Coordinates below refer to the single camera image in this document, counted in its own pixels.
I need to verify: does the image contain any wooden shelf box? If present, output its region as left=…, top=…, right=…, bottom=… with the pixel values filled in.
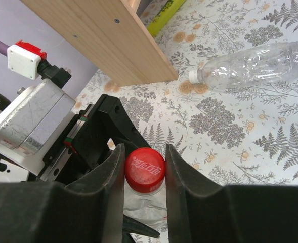
left=23, top=0, right=178, bottom=86

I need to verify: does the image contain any clear bottle with white cap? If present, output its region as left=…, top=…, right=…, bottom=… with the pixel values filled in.
left=189, top=42, right=298, bottom=91

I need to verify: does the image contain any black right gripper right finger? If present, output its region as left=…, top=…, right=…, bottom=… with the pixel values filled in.
left=165, top=144, right=298, bottom=242

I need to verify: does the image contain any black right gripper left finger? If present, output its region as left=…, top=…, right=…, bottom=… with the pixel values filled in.
left=0, top=144, right=125, bottom=242

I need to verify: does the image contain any clear bottle with red cap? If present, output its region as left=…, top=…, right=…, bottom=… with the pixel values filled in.
left=124, top=147, right=167, bottom=228

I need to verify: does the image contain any green object behind shelf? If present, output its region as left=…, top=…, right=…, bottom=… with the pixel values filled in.
left=147, top=0, right=185, bottom=37

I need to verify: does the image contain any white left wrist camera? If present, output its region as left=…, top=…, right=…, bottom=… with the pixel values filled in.
left=0, top=40, right=75, bottom=176

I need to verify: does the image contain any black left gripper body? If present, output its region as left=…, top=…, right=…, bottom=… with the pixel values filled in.
left=41, top=94, right=118, bottom=184

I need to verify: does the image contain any floral patterned table mat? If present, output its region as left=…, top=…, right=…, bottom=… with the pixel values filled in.
left=75, top=1, right=298, bottom=185

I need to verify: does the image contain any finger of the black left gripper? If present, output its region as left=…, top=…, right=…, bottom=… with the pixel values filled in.
left=122, top=215, right=160, bottom=243
left=102, top=94, right=145, bottom=154

